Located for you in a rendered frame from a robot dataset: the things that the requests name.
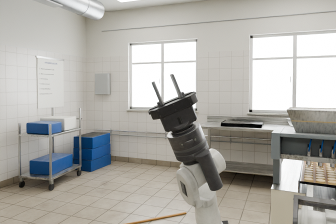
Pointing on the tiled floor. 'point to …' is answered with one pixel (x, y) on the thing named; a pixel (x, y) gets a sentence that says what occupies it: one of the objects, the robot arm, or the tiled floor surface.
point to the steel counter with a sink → (242, 167)
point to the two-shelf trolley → (49, 155)
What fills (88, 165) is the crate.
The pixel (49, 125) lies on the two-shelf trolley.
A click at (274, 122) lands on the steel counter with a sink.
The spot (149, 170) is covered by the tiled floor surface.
